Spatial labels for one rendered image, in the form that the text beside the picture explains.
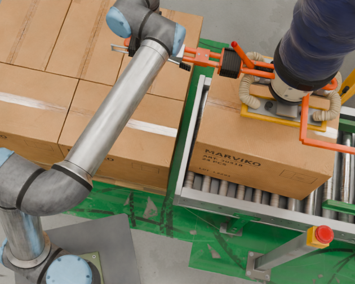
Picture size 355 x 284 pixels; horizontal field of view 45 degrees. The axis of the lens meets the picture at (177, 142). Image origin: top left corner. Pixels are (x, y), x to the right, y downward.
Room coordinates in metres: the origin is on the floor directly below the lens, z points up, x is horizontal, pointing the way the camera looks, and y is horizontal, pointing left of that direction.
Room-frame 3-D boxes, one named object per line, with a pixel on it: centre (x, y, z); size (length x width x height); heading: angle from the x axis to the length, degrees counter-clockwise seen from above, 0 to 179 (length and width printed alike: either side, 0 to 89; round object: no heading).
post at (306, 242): (0.40, -0.61, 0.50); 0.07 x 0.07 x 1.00; 87
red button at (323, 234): (0.40, -0.61, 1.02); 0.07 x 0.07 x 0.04
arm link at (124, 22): (0.81, 0.20, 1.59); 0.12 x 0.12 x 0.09; 71
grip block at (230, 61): (0.92, -0.15, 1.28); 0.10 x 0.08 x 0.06; 178
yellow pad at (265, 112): (0.82, -0.39, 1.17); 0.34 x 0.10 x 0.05; 88
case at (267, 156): (0.90, -0.39, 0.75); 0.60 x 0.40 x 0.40; 84
